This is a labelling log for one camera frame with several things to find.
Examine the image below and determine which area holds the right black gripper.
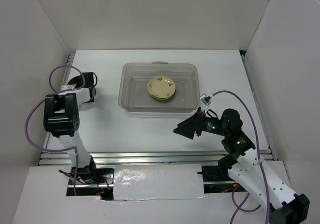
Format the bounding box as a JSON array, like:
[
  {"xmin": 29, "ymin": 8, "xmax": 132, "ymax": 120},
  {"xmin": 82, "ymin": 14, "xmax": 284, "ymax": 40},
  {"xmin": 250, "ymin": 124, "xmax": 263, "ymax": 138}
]
[{"xmin": 173, "ymin": 107, "xmax": 229, "ymax": 139}]

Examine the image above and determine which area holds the green plate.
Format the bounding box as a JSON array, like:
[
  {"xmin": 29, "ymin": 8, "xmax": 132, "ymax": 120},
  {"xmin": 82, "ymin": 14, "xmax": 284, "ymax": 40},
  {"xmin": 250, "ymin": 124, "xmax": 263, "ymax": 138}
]
[{"xmin": 152, "ymin": 95, "xmax": 173, "ymax": 101}]

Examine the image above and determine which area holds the cream plate with calligraphy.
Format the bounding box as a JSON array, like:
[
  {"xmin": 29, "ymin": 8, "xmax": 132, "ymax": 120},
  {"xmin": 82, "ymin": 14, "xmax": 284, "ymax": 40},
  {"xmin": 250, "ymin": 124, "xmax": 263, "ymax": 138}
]
[{"xmin": 147, "ymin": 76, "xmax": 176, "ymax": 98}]

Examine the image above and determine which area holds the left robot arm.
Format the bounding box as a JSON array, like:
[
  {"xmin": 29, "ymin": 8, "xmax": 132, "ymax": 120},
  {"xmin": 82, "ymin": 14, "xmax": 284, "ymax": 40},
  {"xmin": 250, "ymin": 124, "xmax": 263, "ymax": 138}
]
[{"xmin": 43, "ymin": 72, "xmax": 99, "ymax": 184}]

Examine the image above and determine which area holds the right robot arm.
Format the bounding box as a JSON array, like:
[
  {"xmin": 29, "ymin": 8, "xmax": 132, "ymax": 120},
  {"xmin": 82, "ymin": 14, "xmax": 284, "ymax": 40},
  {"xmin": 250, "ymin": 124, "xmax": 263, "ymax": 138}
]
[{"xmin": 174, "ymin": 109, "xmax": 310, "ymax": 224}]

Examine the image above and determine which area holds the clear plastic bin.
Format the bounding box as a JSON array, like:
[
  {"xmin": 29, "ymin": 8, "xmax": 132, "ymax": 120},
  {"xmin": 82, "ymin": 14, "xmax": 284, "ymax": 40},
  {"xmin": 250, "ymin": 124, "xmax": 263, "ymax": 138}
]
[{"xmin": 118, "ymin": 62, "xmax": 200, "ymax": 113}]

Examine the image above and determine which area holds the black plate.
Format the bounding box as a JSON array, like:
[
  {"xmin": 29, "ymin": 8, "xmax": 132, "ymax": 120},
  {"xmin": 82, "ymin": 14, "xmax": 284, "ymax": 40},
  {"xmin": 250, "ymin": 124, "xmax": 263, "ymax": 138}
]
[{"xmin": 67, "ymin": 75, "xmax": 84, "ymax": 88}]

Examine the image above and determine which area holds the white taped sheet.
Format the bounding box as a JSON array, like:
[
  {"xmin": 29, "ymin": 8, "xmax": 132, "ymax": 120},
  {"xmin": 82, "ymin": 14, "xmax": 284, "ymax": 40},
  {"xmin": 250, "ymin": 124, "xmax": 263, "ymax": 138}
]
[{"xmin": 113, "ymin": 164, "xmax": 205, "ymax": 201}]

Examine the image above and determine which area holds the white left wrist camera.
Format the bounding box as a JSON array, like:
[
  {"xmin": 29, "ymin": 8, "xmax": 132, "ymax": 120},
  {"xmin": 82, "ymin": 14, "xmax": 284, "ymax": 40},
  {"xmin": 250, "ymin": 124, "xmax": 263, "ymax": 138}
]
[{"xmin": 61, "ymin": 84, "xmax": 76, "ymax": 91}]

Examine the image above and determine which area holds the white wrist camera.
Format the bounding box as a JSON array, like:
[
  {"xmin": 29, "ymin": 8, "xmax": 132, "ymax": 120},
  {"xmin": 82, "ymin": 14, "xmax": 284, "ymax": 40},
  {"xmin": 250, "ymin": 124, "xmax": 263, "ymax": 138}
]
[
  {"xmin": 200, "ymin": 94, "xmax": 212, "ymax": 107},
  {"xmin": 61, "ymin": 84, "xmax": 76, "ymax": 91}
]

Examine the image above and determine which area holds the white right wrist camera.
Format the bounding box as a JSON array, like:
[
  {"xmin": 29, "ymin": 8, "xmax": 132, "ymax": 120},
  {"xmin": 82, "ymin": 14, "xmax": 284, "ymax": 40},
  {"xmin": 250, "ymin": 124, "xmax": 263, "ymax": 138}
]
[{"xmin": 200, "ymin": 94, "xmax": 212, "ymax": 107}]

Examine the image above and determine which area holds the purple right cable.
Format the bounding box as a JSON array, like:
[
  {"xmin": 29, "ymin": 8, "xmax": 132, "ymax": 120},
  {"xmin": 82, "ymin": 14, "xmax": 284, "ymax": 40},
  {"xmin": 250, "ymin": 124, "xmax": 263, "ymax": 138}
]
[{"xmin": 209, "ymin": 90, "xmax": 272, "ymax": 224}]

